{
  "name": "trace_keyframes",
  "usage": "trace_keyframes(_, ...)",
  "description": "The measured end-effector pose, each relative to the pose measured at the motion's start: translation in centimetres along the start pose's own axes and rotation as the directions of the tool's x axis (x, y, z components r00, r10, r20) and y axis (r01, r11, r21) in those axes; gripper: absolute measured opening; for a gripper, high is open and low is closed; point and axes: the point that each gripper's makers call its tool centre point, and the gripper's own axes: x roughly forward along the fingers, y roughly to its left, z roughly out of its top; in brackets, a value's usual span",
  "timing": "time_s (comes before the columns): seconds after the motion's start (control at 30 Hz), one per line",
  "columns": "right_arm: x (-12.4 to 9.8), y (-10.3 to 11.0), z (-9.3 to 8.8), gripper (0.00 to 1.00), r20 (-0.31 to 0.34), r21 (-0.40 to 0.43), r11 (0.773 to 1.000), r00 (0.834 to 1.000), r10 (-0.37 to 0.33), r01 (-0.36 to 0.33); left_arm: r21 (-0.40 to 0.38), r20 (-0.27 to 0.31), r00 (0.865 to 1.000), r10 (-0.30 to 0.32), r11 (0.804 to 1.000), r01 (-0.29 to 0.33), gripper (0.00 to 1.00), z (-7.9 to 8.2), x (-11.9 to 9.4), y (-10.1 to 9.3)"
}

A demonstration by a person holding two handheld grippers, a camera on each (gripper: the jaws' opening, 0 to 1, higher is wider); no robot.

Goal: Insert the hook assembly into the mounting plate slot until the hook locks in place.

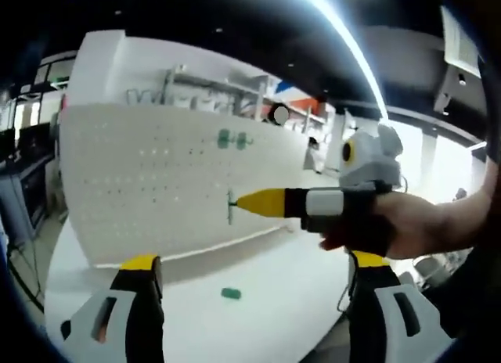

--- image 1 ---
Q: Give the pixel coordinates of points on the pink object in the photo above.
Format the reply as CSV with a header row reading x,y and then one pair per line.
x,y
63,101

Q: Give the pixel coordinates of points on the white perforated mounting plate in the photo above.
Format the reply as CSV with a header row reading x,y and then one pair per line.
x,y
156,191

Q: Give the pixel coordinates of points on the white storage shelves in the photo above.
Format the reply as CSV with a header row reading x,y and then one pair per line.
x,y
313,120

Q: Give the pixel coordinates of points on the ceiling light strip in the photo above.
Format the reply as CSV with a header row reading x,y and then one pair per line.
x,y
352,34

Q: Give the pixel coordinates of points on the black oblong object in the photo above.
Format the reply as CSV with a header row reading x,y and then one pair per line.
x,y
65,329

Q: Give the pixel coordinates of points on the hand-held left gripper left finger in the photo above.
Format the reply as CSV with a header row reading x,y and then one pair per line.
x,y
141,308

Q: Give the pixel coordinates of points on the metal shelving rack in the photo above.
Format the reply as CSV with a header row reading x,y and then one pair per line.
x,y
211,91

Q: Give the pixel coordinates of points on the grey office chair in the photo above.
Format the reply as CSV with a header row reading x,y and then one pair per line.
x,y
432,271

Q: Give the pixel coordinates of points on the orange blue wall banner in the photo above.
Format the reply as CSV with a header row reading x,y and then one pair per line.
x,y
301,99

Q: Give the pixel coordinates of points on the person's right hand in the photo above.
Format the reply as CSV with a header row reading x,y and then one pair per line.
x,y
411,226

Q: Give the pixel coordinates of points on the dark workbench with monitors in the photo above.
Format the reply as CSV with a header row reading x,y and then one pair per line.
x,y
27,191

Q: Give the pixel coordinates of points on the person's black clothing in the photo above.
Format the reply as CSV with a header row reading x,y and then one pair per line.
x,y
469,292

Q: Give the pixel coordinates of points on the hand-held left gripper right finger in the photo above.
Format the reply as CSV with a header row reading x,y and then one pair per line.
x,y
372,312

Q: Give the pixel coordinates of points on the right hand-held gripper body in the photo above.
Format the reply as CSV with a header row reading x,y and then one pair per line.
x,y
372,163

